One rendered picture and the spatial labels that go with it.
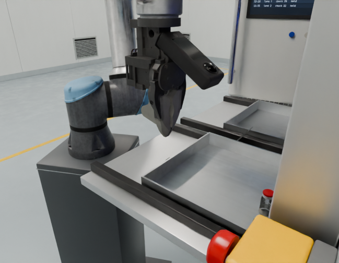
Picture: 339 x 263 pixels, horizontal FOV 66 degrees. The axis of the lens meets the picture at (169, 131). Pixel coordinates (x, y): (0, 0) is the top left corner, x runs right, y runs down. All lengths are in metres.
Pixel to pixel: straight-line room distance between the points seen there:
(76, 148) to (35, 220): 1.13
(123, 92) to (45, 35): 5.17
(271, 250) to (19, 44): 5.62
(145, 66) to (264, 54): 0.93
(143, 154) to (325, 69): 0.51
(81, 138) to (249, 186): 0.51
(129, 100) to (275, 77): 0.76
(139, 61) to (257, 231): 0.32
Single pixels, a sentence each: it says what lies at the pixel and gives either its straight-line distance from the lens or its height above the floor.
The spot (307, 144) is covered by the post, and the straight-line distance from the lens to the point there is 0.26.
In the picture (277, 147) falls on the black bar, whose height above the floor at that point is 0.90.
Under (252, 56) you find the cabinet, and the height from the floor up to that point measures 1.01.
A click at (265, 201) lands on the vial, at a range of 0.50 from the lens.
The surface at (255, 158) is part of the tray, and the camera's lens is 0.67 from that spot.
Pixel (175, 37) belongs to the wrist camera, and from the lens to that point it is 0.45.
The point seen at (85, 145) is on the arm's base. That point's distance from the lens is 0.84.
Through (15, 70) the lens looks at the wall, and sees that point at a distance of 5.73.
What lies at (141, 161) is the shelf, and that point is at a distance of 0.64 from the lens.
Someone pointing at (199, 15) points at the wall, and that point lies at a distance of 6.89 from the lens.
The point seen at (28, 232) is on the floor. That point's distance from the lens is 1.87.
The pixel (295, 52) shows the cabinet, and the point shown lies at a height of 1.04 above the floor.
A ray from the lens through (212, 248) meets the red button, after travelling 0.28.
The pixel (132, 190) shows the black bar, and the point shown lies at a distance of 0.53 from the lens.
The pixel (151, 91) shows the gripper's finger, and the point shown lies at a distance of 0.44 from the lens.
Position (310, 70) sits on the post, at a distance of 0.24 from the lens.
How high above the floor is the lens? 1.22
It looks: 26 degrees down
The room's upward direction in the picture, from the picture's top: straight up
